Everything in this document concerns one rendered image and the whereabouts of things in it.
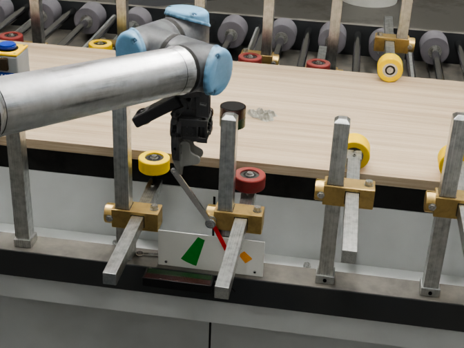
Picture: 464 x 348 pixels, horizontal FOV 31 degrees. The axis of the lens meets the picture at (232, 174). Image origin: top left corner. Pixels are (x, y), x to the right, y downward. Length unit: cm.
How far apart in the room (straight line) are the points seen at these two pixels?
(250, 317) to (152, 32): 86
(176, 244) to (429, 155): 71
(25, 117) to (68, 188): 108
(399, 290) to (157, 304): 61
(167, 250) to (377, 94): 91
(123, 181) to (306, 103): 73
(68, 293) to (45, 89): 106
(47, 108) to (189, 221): 106
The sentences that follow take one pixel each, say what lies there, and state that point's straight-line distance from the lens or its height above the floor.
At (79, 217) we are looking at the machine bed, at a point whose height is 66.
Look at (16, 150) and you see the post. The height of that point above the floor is 97.
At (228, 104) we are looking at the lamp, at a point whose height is 111.
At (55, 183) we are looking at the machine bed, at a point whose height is 77.
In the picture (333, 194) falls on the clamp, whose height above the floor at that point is 95.
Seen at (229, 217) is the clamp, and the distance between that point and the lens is 194.
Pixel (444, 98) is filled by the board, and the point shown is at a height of 90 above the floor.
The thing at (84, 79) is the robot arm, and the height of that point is 139.
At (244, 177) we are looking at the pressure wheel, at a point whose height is 90.
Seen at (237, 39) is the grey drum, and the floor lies 78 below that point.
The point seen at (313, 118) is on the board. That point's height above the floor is 90.
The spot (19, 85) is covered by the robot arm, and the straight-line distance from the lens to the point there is 122.
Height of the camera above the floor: 187
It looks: 28 degrees down
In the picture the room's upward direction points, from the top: 2 degrees clockwise
